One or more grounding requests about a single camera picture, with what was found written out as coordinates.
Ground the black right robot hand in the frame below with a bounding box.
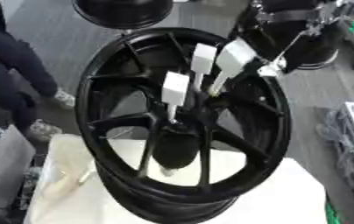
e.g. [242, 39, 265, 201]
[227, 17, 303, 79]

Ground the black spoked wheel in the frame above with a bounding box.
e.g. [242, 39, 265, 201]
[73, 27, 294, 224]

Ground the person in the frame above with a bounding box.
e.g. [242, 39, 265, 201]
[0, 17, 78, 143]

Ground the grey box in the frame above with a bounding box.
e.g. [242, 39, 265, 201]
[0, 124, 38, 212]

